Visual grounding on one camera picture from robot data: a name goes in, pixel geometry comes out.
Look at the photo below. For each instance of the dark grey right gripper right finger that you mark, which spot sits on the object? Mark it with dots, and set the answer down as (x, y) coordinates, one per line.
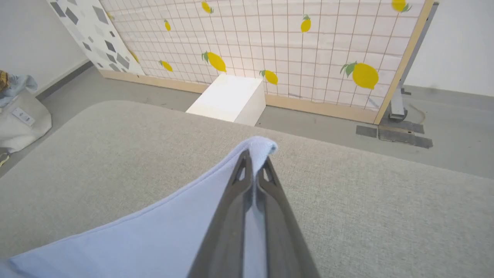
(283, 239)

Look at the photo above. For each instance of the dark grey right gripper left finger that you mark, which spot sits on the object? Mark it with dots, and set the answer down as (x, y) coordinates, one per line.
(224, 231)

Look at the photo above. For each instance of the light blue garment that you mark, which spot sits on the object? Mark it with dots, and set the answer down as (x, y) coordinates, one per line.
(154, 235)

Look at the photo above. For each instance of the white box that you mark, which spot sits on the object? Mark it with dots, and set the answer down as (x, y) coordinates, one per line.
(227, 96)

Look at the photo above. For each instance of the dark floor tape patches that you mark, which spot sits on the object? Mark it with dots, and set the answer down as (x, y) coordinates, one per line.
(405, 135)

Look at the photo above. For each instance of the grey metal panel stand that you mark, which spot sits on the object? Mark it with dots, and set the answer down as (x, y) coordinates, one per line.
(397, 104)

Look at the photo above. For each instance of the lemon print partition panel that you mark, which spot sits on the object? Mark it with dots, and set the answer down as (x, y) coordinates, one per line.
(270, 38)

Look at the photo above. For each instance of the white fabric laundry bag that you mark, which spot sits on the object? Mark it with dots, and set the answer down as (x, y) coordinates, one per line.
(23, 123)

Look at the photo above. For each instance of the grey terrazzo print panel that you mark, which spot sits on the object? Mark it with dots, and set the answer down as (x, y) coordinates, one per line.
(96, 34)

